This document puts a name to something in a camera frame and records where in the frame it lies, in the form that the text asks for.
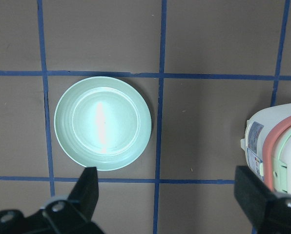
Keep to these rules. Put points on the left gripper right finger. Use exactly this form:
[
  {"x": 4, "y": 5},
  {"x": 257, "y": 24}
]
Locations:
[{"x": 252, "y": 195}]

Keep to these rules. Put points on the white rice cooker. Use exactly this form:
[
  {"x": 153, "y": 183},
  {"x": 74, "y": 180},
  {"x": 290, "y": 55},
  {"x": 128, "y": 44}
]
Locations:
[{"x": 267, "y": 146}]

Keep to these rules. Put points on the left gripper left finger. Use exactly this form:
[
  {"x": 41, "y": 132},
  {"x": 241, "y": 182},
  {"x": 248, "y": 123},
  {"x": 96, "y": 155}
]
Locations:
[{"x": 85, "y": 194}]

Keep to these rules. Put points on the green plate near left arm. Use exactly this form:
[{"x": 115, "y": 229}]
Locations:
[{"x": 102, "y": 122}]

